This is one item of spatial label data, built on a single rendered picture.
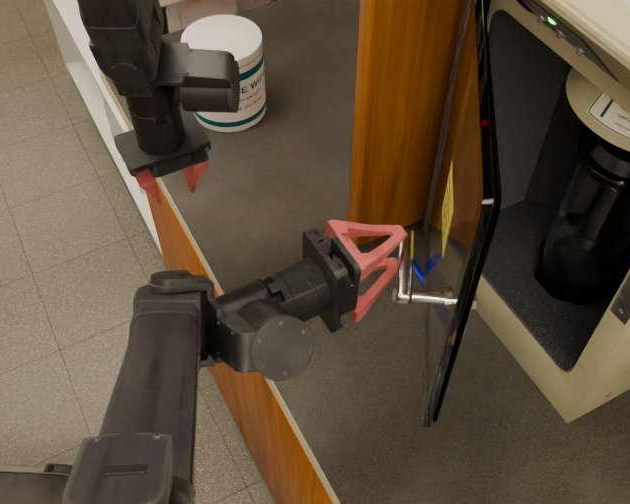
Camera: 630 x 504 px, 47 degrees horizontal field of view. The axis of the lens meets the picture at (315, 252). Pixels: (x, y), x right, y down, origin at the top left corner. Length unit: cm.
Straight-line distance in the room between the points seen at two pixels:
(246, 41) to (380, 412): 62
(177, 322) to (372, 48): 40
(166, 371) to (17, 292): 187
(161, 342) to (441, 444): 47
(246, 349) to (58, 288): 175
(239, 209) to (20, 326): 126
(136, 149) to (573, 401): 60
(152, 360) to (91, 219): 196
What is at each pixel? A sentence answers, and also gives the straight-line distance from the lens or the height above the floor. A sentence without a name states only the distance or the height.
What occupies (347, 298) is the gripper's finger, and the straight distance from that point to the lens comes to 70.
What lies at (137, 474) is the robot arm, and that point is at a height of 150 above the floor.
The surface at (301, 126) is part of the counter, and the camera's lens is 127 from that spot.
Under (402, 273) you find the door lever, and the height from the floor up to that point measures 121.
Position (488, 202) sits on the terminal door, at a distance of 55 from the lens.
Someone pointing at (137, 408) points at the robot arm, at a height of 139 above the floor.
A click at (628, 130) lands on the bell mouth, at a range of 73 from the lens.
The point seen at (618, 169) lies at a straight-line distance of 82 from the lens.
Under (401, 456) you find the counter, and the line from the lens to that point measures 92.
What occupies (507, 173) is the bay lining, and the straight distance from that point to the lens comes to 101.
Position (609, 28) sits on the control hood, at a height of 151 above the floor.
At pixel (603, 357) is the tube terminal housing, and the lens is 85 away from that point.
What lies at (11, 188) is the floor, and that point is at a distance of 266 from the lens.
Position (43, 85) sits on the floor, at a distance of 304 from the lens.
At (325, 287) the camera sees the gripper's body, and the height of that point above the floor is 122.
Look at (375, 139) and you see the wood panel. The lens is 93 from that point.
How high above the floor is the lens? 178
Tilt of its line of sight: 52 degrees down
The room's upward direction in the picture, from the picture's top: straight up
